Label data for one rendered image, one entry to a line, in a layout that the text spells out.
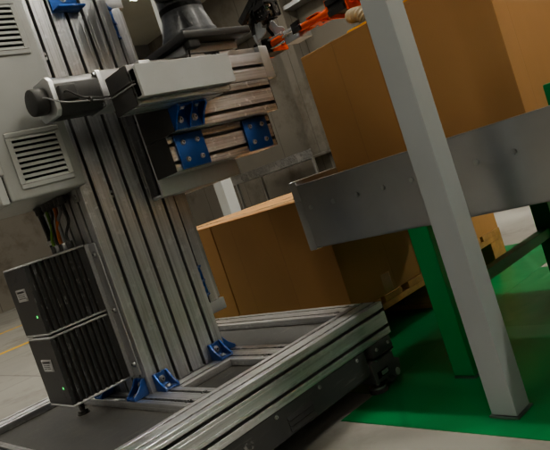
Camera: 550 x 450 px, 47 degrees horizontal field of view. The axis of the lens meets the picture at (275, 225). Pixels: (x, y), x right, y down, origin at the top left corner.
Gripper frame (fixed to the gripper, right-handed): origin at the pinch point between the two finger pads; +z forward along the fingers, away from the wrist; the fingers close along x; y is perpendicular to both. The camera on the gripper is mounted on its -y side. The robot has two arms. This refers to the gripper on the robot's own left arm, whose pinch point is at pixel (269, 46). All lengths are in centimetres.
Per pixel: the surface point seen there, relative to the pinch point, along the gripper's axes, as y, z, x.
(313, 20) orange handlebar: 24.4, 0.8, -2.6
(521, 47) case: 89, 34, -13
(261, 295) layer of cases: -28, 84, -17
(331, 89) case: 36.3, 25.5, -20.0
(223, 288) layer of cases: -49, 79, -17
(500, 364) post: 82, 96, -53
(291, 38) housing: 13.3, 2.2, -2.8
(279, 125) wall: -576, -42, 587
